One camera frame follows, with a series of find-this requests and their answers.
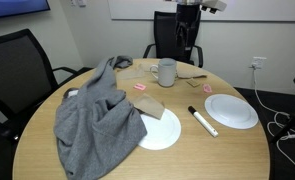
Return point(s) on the grey sweater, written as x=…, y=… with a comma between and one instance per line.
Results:
x=97, y=126

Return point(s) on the black mesh office chair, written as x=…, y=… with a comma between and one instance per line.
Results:
x=17, y=76

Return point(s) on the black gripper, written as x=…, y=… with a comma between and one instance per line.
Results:
x=188, y=16

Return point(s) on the black armrest office chair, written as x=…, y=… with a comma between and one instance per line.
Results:
x=163, y=33

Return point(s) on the white ceramic mug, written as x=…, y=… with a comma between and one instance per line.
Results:
x=167, y=73

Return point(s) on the white wall outlet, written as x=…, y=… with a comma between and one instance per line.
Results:
x=259, y=62

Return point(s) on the long brown paper napkin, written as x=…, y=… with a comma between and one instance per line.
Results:
x=192, y=74

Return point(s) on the wall television screen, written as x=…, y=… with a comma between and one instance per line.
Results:
x=13, y=6

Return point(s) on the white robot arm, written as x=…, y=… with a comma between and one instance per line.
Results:
x=188, y=2

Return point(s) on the folded brown paper napkin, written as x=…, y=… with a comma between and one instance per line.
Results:
x=150, y=106

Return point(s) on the brown sugar packet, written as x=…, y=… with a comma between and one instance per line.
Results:
x=193, y=82

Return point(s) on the small white plate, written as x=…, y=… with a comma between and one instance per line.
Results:
x=162, y=131

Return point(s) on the white marker black cap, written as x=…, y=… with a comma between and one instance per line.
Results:
x=203, y=122

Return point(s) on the large white plate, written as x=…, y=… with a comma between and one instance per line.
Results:
x=231, y=111

